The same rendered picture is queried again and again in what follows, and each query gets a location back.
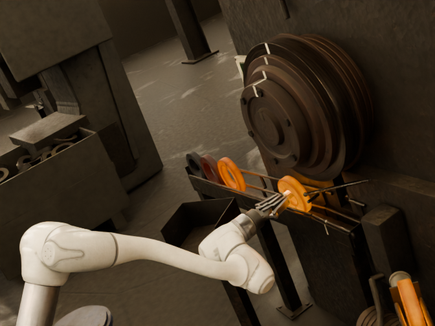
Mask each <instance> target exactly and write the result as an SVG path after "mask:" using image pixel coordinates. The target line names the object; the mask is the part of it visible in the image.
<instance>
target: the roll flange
mask: <svg viewBox="0 0 435 326"><path fill-rule="evenodd" d="M278 38H292V39H296V40H298V41H301V42H303V43H305V44H306V45H308V46H309V47H311V48H312V49H314V50H315V51H316V52H318V53H319V54H320V55H321V56H322V57H323V58H324V59H325V60H326V61H327V62H328V63H329V64H330V66H331V67H332V68H333V70H334V71H335V72H336V73H337V75H338V76H339V78H340V79H341V81H342V83H343V84H344V86H345V88H346V90H347V92H348V94H349V95H350V98H351V100H352V103H353V106H354V108H355V112H356V115H357V120H358V124H359V148H358V151H357V154H356V156H355V158H354V160H353V161H352V162H351V163H350V164H349V165H348V166H346V167H345V168H344V169H343V171H345V170H347V169H350V168H351V167H352V166H354V165H355V164H356V163H357V161H358V160H359V159H360V157H361V155H362V152H363V148H364V145H365V143H367V141H369V139H370V137H371V135H372V133H373V131H374V125H375V109H374V103H373V100H372V95H371V92H370V90H369V87H368V85H367V82H366V80H365V79H364V76H363V75H362V73H361V71H360V70H359V68H358V66H357V65H356V64H355V62H354V61H353V60H352V59H351V58H350V57H349V55H348V54H347V53H346V52H345V51H344V50H343V49H341V48H340V47H339V46H338V45H337V44H336V43H334V42H332V41H331V40H329V39H328V38H325V37H323V36H320V35H317V34H303V35H301V36H299V35H296V34H291V33H282V34H277V35H275V36H273V37H272V38H270V39H269V40H268V41H267V42H271V41H273V40H275V39H278Z"/></svg>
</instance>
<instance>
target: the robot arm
mask: <svg viewBox="0 0 435 326"><path fill-rule="evenodd" d="M292 197H294V195H293V194H292V193H291V192H290V191H289V190H287V191H286V192H284V193H282V192H280V194H279V193H277V194H275V195H273V196H271V197H269V198H268V199H265V200H264V201H262V202H260V203H258V204H255V207H256V209H251V210H249V211H248V212H247V213H245V214H240V215H239V216H237V217H236V218H235V219H233V220H231V222H229V223H227V224H224V225H222V226H220V227H219V228H217V229H215V230H214V231H213V232H212V233H211V234H209V235H208V236H207V237H206V238H205V239H204V240H203V241H202V242H201V244H200V245H199V255H197V254H194V253H191V252H189V251H186V250H183V249H181V248H178V247H176V246H172V245H170V244H167V243H164V242H160V241H156V240H153V239H148V238H144V237H135V236H129V235H121V234H115V233H111V232H97V231H90V230H87V229H83V228H79V227H75V226H71V225H69V224H66V223H59V222H44V223H38V224H36V225H34V226H32V227H30V228H29V229H28V230H27V231H26V232H25V233H24V234H23V236H22V238H21V242H20V246H19V249H20V254H21V274H22V277H23V280H24V281H25V286H24V290H23V295H22V299H21V304H20V308H19V314H18V317H17V323H16V326H53V323H54V317H55V313H56V307H57V303H58V297H59V293H60V287H61V286H62V285H64V284H65V282H66V281H67V279H68V277H69V275H70V273H71V272H89V271H95V270H100V269H103V268H109V267H112V266H116V265H119V264H122V263H126V262H129V261H133V260H137V259H148V260H152V261H157V262H160V263H164V264H167V265H170V266H174V267H177V268H180V269H183V270H187V271H189V272H193V273H196V274H199V275H202V276H206V277H210V278H213V279H220V280H227V281H228V282H229V283H230V284H231V285H234V286H238V287H241V288H244V289H247V290H249V291H250V292H253V293H255V294H264V293H266V292H268V291H269V290H270V289H271V287H272V286H273V284H274V272H273V270H272V268H271V267H270V265H269V264H268V262H267V261H266V260H265V259H264V258H263V257H262V256H261V255H260V254H259V253H258V252H257V251H255V250H254V249H253V248H251V247H250V246H249V245H248V244H247V243H246V242H247V241H248V240H249V239H250V238H251V237H253V236H254V235H256V231H258V230H259V229H260V228H262V227H263V226H264V224H265V221H267V220H269V219H270V218H272V217H274V219H277V218H278V216H279V215H280V214H281V213H282V212H283V211H284V210H285V209H286V208H287V207H288V206H289V205H290V203H291V202H290V199H291V198H292Z"/></svg>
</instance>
